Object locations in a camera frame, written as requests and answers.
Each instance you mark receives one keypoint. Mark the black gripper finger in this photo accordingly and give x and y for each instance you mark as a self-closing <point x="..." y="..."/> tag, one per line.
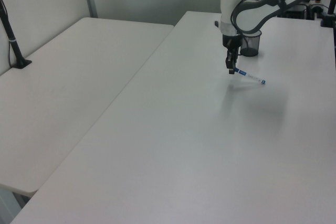
<point x="230" y="65"/>
<point x="236" y="56"/>

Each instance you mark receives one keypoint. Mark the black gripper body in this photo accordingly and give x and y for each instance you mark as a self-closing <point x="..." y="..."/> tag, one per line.
<point x="231" y="43"/>

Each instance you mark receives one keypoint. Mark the white marker with blue cap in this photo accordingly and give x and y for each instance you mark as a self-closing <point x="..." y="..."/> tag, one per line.
<point x="252" y="77"/>

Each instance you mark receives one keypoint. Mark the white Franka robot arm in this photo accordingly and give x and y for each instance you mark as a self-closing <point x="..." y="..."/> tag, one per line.
<point x="249" y="16"/>

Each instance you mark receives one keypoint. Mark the black mesh pen cup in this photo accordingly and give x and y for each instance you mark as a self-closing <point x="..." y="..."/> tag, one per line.
<point x="253" y="44"/>

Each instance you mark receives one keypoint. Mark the dark background equipment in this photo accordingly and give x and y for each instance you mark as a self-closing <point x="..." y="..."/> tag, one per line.
<point x="302" y="9"/>

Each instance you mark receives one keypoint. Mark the black clamp stand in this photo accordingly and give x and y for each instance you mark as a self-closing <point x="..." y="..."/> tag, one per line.
<point x="329" y="16"/>

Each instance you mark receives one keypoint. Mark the white side table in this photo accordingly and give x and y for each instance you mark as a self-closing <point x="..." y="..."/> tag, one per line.
<point x="65" y="90"/>

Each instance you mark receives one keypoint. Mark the black pole with base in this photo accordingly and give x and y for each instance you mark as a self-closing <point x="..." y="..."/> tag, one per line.
<point x="14" y="44"/>

